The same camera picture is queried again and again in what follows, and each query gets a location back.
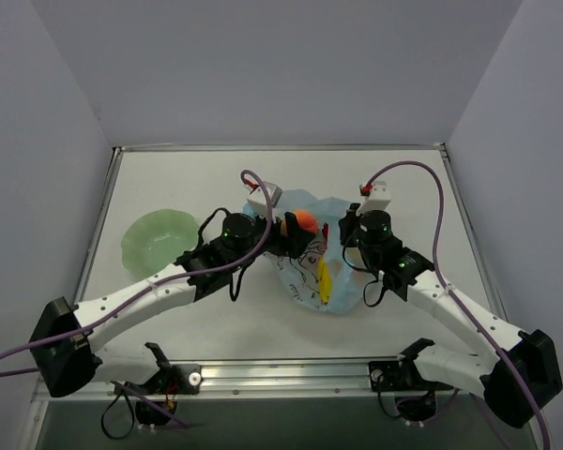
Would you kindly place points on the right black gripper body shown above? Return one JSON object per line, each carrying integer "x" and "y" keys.
{"x": 350, "y": 225}

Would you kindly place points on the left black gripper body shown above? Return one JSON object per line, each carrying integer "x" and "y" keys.
{"x": 278, "y": 230}

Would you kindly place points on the orange fake peach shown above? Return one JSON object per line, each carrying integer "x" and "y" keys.
{"x": 304, "y": 219}

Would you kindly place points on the blue translucent plastic bag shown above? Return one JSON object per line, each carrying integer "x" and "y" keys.
{"x": 299, "y": 276}

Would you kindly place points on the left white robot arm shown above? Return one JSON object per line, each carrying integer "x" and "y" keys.
{"x": 70, "y": 343}

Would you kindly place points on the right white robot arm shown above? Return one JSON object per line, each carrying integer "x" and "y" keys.
{"x": 512, "y": 371}

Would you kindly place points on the yellow fake fruit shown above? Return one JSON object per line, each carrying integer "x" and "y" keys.
{"x": 325, "y": 284}

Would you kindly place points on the green glass bowl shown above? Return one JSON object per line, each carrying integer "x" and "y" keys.
{"x": 157, "y": 239}

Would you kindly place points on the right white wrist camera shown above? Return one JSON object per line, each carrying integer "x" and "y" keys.
{"x": 376, "y": 197}

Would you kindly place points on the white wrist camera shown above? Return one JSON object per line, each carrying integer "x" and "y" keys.
{"x": 261, "y": 200}
{"x": 376, "y": 197}

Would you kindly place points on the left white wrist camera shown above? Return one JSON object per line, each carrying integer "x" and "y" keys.
{"x": 261, "y": 200}

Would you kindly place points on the aluminium front rail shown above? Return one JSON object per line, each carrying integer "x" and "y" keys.
{"x": 281, "y": 375}

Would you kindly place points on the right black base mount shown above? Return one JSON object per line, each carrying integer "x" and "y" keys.
{"x": 401, "y": 394}

